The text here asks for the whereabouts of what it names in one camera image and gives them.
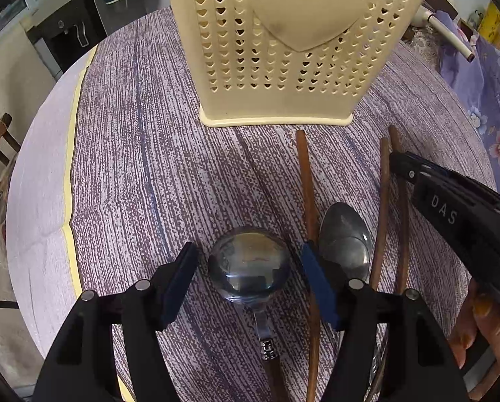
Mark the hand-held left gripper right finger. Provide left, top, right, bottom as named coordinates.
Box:
left=300, top=241, right=470, bottom=402

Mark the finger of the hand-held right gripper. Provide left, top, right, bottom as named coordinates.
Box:
left=403, top=153, right=500, bottom=218
left=390, top=153, right=422, bottom=185

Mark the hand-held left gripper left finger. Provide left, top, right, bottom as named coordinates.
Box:
left=32, top=241, right=200, bottom=402

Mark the brown wooden chopstick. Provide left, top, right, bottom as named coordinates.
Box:
left=369, top=137, right=390, bottom=291
left=389, top=125, right=410, bottom=296
left=296, top=130, right=319, bottom=402

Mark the oval metal spoon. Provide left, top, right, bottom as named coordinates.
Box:
left=319, top=202, right=388, bottom=402

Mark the round wooden-handled metal spoon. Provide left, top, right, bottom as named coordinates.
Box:
left=208, top=226, right=292, bottom=402

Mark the cream perforated utensil holder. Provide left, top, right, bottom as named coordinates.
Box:
left=162, top=0, right=439, bottom=128

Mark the person's right hand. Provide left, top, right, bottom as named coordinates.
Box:
left=448, top=278, right=500, bottom=402

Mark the purple floral cloth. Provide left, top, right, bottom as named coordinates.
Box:
left=434, top=10, right=500, bottom=218

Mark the beige patterned cloth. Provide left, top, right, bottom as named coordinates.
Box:
left=403, top=27, right=443, bottom=76

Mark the cream lidded pot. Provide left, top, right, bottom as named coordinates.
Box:
left=415, top=0, right=476, bottom=63

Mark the pale lilac table cover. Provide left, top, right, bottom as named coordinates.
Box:
left=5, top=46, right=137, bottom=402

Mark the water dispenser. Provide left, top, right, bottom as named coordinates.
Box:
left=21, top=0, right=108, bottom=80

